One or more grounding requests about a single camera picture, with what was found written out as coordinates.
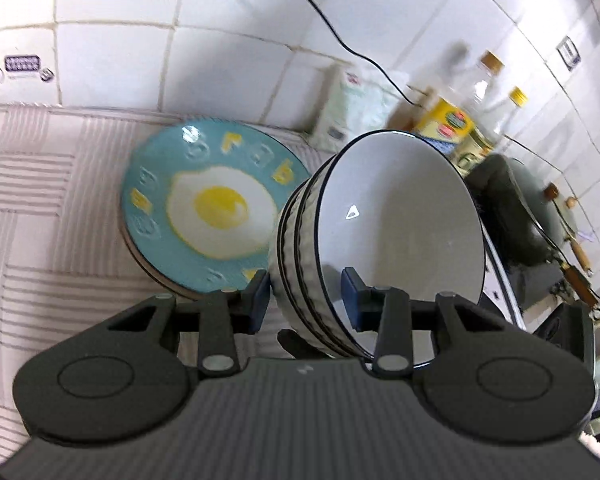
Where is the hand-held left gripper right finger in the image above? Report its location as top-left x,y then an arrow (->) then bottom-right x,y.
341,266 -> 506,377

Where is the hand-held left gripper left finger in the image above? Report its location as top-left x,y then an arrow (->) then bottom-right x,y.
107,269 -> 272,378

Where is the blue fried egg plate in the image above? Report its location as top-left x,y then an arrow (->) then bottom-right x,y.
120,119 -> 312,297

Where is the dark wok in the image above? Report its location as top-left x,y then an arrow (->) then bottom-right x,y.
467,152 -> 556,266

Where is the grey wok lid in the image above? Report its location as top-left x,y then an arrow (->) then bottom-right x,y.
505,157 -> 581,241

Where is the white packet bag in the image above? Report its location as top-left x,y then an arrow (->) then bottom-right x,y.
307,62 -> 406,151

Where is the clear bottle yellow cap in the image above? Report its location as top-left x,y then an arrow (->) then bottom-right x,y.
455,50 -> 506,126
490,87 -> 531,146

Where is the striped table mat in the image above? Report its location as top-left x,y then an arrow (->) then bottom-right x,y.
0,102 -> 526,466

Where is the white cardboard box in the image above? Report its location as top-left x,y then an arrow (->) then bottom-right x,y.
0,27 -> 61,108

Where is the wooden handled spatula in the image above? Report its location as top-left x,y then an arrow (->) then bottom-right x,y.
525,210 -> 600,318

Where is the black cable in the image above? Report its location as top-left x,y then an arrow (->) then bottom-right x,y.
270,0 -> 418,106

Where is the wall socket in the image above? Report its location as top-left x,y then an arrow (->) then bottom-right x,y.
555,37 -> 581,68

